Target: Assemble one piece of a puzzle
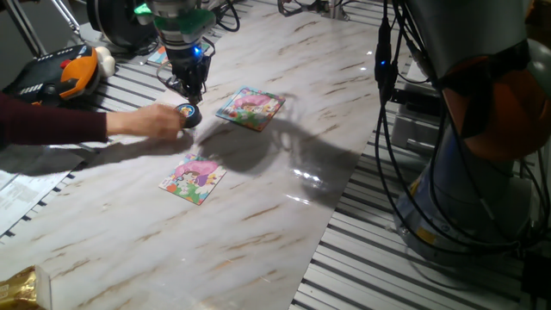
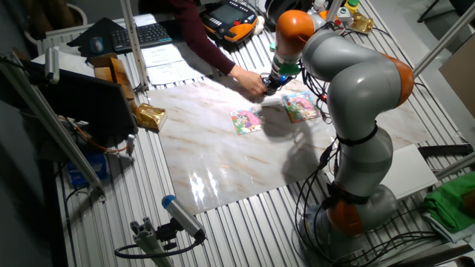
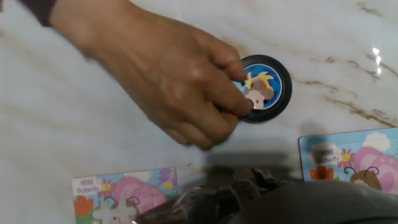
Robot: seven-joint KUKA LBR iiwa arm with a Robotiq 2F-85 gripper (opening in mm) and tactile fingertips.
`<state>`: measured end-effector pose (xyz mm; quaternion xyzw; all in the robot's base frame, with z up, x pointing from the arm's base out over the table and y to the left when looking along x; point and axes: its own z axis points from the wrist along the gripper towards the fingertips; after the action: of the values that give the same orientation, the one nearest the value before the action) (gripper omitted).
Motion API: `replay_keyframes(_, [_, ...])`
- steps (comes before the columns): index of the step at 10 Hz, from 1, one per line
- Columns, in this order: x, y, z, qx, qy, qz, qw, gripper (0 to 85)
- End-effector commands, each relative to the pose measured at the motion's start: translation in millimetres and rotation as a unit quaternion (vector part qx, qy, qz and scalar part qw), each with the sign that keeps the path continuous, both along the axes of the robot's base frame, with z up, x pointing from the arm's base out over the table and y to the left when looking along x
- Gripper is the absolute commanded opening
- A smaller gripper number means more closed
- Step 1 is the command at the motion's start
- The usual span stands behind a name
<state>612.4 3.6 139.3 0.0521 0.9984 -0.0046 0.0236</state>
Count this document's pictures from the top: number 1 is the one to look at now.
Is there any black metal bar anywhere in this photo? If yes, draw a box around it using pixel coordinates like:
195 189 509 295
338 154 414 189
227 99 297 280
389 88 444 116

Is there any green printed wrist mount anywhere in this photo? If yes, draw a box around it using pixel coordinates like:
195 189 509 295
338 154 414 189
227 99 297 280
133 2 217 36

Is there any black puck with blue sticker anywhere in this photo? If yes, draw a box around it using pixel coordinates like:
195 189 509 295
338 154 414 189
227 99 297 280
175 102 203 130

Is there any black filament spool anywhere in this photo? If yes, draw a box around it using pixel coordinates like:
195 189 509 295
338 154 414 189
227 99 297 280
85 0 158 49

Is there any thick grey metal bar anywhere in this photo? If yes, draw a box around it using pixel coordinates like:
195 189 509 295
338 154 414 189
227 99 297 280
3 0 48 58

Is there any gold foil bag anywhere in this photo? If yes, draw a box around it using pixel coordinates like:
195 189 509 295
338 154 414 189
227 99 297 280
0 265 42 310

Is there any person's bare hand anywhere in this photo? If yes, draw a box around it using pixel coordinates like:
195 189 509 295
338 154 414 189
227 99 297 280
106 102 187 141

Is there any aluminium profile post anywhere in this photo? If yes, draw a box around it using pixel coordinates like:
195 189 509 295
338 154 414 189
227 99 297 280
329 0 350 22

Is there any colourful cartoon jigsaw puzzle board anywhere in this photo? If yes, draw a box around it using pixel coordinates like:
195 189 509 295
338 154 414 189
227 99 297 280
158 152 228 207
214 84 287 133

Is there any forearm in maroon sleeve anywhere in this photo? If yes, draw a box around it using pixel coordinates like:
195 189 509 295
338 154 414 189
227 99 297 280
0 92 108 147

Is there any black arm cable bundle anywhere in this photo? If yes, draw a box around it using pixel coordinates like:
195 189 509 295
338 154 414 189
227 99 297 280
213 0 551 259

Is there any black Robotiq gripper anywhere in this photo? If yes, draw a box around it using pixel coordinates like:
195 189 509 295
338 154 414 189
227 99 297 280
165 42 213 107

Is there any orange black teach pendant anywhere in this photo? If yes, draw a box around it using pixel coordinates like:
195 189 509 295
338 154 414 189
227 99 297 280
2 44 101 109

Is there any printed white paper sheet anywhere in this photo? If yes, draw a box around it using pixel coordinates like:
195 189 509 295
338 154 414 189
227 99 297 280
0 146 85 237
0 144 52 191

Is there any small white carton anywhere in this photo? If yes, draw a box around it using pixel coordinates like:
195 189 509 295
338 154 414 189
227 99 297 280
34 263 53 310

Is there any thin grey metal bar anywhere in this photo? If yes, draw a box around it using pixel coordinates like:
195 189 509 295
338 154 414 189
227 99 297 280
51 0 83 38

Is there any blue orange jigsaw puzzle board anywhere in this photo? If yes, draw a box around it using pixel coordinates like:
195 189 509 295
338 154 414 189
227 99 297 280
147 40 212 65

